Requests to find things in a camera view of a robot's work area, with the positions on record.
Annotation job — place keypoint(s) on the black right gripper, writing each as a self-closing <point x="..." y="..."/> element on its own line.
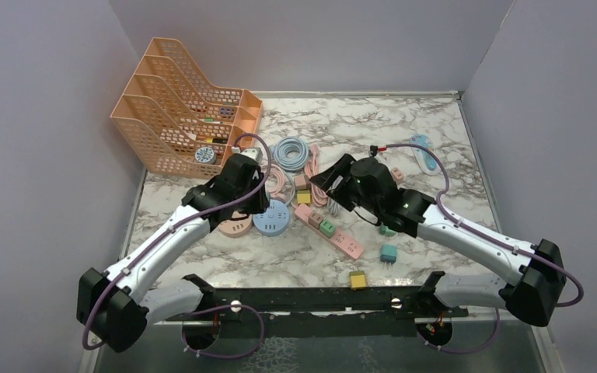
<point x="326" y="179"/>

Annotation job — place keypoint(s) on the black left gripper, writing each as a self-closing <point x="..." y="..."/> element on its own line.
<point x="260" y="203"/>

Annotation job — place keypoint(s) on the pink plug adapter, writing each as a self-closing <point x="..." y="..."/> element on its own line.
<point x="301" y="182"/>

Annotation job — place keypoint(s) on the green plug adapter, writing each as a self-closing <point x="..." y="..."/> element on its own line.
<point x="386" y="231"/>
<point x="327" y="228"/>

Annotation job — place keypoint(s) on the teal plug adapter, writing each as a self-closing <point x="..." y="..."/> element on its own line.
<point x="388" y="254"/>

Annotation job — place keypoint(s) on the yellow plug adapter front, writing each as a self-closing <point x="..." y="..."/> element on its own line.
<point x="358" y="280"/>

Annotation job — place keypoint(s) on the yellow plug adapter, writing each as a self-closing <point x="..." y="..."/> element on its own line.
<point x="358" y="280"/>
<point x="304" y="197"/>

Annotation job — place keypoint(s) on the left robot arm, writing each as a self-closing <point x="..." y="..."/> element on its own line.
<point x="116" y="305"/>

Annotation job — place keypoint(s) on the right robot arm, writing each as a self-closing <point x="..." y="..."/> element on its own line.
<point x="526" y="279"/>

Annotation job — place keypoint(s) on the yellow plug adapter middle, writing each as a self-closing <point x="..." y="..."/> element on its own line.
<point x="304" y="197"/>

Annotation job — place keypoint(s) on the tan plug adapter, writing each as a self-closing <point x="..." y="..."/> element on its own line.
<point x="315" y="219"/>

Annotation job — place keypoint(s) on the blue round tin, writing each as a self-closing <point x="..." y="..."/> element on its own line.
<point x="206" y="155"/>

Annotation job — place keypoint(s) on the pink round power strip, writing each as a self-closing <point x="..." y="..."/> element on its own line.
<point x="236" y="228"/>

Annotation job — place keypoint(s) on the blue round power strip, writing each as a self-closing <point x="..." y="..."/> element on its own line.
<point x="274" y="221"/>

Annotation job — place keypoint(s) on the pink long power strip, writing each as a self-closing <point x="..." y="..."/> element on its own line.
<point x="341" y="240"/>

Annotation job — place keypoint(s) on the orange mesh file organizer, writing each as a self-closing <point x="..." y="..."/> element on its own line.
<point x="169" y="109"/>

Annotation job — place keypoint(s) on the blue white oval device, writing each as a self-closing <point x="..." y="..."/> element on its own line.
<point x="425" y="161"/>

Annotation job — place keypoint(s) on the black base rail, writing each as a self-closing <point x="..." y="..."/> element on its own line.
<point x="246" y="313"/>

